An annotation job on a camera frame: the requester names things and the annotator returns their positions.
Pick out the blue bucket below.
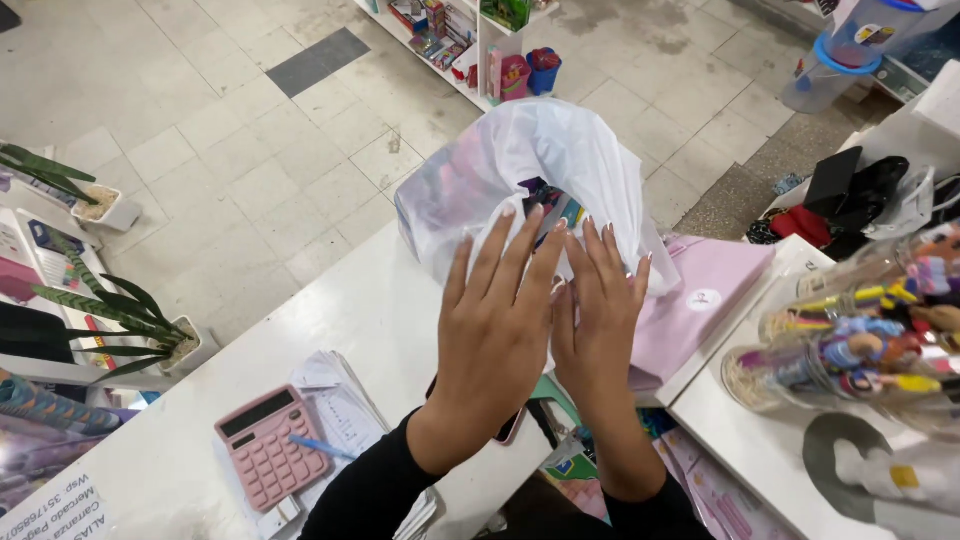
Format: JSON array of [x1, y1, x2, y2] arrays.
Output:
[[525, 48, 564, 97]]

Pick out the black wallet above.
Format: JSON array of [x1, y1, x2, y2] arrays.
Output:
[[801, 145, 864, 219]]

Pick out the blue pen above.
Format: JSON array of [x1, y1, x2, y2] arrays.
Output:
[[288, 434, 360, 461]]

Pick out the red cloth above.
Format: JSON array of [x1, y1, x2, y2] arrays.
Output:
[[768, 204, 833, 249]]

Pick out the clear jars of doll pens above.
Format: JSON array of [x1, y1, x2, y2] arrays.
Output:
[[721, 221, 960, 440]]

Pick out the phone with pink case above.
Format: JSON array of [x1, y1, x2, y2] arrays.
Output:
[[424, 375, 528, 448]]

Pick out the low shelf with stationery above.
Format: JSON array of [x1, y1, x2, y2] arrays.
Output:
[[0, 142, 162, 519]]

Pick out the black and white plush toy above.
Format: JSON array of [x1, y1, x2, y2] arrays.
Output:
[[801, 412, 960, 540]]

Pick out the pink paper gift bag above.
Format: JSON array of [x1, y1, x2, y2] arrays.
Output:
[[628, 234, 777, 393]]

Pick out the clear plastic bag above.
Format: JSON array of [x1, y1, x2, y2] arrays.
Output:
[[862, 165, 960, 241]]

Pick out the snake plant in white pot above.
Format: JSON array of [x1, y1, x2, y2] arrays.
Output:
[[0, 142, 144, 233], [30, 232, 221, 385]]

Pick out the person's right hand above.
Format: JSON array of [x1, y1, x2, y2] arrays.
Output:
[[549, 216, 654, 445]]

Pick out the white paper sign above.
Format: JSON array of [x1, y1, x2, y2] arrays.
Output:
[[0, 472, 115, 540]]

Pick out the person's left hand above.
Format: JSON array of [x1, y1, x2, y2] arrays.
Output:
[[407, 202, 571, 478]]

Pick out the under-counter shelf with goods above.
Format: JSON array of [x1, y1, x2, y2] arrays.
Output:
[[487, 373, 804, 540]]

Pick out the white plastic bag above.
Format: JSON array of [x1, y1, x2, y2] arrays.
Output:
[[394, 97, 682, 300]]

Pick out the pink calculator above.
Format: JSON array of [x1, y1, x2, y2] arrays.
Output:
[[214, 384, 333, 514]]

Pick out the white shelf with toys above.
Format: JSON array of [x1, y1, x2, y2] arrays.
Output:
[[352, 0, 560, 114]]

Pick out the black plastic bag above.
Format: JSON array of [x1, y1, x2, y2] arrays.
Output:
[[821, 156, 911, 262]]

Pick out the colourful packets inside bag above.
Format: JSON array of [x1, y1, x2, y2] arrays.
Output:
[[519, 177, 586, 249]]

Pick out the stack of white papers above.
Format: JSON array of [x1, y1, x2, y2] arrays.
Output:
[[255, 350, 440, 540]]

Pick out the clear container with blue lid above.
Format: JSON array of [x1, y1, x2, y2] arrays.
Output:
[[780, 0, 960, 115]]

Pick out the pink cup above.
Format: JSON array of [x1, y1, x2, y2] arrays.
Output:
[[500, 55, 533, 103]]

